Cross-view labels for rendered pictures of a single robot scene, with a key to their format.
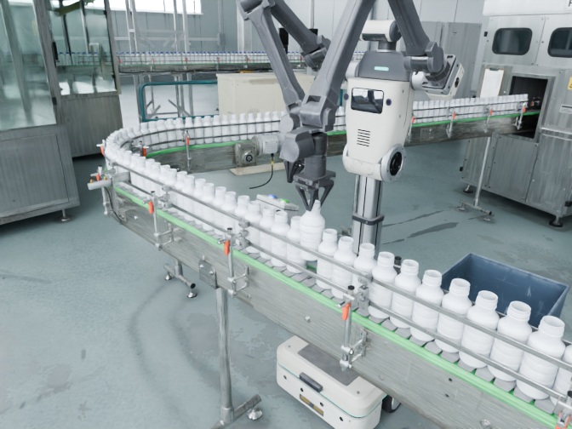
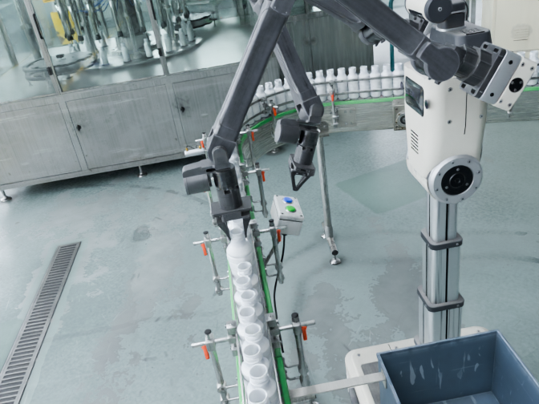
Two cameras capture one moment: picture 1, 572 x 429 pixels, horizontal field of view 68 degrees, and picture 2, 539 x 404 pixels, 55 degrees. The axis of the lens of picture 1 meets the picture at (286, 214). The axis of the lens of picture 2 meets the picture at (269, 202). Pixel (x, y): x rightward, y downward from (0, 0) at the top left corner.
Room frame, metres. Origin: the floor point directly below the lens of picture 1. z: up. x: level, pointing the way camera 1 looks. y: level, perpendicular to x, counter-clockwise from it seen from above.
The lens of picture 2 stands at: (0.31, -0.93, 1.92)
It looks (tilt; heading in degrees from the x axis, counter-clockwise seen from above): 28 degrees down; 43
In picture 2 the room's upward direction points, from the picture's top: 9 degrees counter-clockwise
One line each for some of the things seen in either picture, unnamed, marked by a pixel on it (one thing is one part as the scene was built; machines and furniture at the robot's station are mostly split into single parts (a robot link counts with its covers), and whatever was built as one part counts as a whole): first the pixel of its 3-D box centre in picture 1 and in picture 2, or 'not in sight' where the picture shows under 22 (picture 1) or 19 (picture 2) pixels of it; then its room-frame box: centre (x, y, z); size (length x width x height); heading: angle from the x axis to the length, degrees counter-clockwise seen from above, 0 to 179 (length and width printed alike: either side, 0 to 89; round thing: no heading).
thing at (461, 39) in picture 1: (444, 81); not in sight; (7.71, -2.70, 0.96); 0.82 x 0.50 x 1.91; 118
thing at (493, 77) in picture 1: (490, 84); not in sight; (4.56, -2.08, 1.22); 0.23 x 0.04 x 0.32; 28
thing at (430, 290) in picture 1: (427, 305); (257, 378); (0.82, -0.33, 1.08); 0.06 x 0.06 x 0.17
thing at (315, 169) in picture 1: (315, 167); (229, 198); (1.07, -0.07, 1.33); 0.10 x 0.07 x 0.07; 136
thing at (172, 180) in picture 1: (173, 190); not in sight; (1.57, 0.44, 1.08); 0.06 x 0.06 x 0.17
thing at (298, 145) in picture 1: (306, 134); (205, 167); (1.04, -0.05, 1.42); 0.12 x 0.09 x 0.12; 137
